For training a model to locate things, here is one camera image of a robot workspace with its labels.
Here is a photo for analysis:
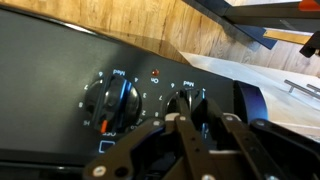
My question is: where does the metal cabinet handle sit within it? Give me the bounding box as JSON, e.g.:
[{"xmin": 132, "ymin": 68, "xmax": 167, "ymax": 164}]
[
  {"xmin": 284, "ymin": 79, "xmax": 320, "ymax": 100},
  {"xmin": 305, "ymin": 83, "xmax": 320, "ymax": 94}
]

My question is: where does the light wood base cabinet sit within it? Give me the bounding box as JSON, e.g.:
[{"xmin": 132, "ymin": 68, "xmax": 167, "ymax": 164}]
[{"xmin": 179, "ymin": 51, "xmax": 320, "ymax": 138}]

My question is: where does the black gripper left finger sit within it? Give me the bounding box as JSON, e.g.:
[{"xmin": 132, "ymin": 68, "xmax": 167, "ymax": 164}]
[{"xmin": 83, "ymin": 89, "xmax": 214, "ymax": 180}]

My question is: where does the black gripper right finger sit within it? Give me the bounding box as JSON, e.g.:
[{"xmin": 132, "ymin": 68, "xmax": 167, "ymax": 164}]
[{"xmin": 193, "ymin": 98, "xmax": 320, "ymax": 180}]

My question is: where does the black stove knob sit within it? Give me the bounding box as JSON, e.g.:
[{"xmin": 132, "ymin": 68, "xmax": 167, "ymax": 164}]
[
  {"xmin": 83, "ymin": 74, "xmax": 143, "ymax": 134},
  {"xmin": 164, "ymin": 88, "xmax": 209, "ymax": 116}
]

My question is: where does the red handled clamp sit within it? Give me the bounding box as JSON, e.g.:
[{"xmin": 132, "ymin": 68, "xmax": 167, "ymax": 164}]
[{"xmin": 298, "ymin": 0, "xmax": 320, "ymax": 13}]

